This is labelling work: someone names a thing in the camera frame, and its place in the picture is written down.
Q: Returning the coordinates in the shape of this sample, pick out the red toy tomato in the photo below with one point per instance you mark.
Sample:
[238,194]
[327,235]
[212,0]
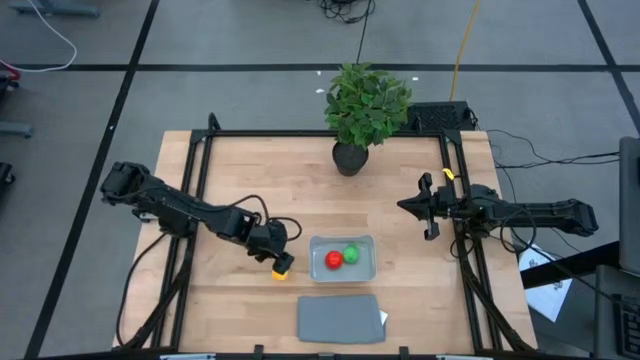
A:
[334,260]

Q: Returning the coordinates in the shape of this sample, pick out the yellow tag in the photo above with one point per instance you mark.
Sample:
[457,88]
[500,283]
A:
[448,174]

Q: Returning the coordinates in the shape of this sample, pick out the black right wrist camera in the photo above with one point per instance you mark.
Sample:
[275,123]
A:
[448,202]

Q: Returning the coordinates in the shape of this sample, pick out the white printed paper sheet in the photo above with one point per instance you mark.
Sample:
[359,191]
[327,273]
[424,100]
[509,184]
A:
[545,290]

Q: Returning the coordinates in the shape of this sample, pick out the green toy pepper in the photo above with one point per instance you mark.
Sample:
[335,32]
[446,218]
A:
[352,254]

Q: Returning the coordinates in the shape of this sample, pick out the green leafy plant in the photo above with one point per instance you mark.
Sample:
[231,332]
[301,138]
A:
[367,105]

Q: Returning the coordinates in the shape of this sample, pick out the black vented box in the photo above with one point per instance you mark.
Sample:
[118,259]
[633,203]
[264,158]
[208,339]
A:
[440,117]

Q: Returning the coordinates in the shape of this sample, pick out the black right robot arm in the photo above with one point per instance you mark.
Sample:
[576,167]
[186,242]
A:
[540,212]

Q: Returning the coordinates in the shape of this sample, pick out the gray folded cloth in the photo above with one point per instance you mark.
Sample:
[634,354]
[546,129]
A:
[340,320]

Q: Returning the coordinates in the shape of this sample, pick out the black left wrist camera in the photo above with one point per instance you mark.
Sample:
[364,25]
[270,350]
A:
[276,234]

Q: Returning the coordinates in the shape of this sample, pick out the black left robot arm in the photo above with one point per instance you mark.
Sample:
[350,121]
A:
[170,205]

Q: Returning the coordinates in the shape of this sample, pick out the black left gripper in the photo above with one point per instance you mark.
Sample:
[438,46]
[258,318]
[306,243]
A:
[257,245]

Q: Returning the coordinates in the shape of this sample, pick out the black plant pot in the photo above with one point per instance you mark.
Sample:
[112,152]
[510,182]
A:
[350,160]

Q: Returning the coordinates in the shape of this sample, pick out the black metal table frame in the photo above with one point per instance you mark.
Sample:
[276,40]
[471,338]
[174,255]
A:
[325,133]

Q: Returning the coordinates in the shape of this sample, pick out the yellow toy lemon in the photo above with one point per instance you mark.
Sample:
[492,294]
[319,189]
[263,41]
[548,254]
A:
[279,275]

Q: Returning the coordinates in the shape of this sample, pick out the translucent white tupperware container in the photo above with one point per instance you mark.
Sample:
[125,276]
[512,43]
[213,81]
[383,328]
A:
[320,272]

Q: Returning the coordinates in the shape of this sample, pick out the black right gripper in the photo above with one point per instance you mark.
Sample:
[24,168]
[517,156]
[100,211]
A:
[429,210]

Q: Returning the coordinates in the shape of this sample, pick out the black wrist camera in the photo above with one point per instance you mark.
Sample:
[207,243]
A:
[276,234]
[448,202]

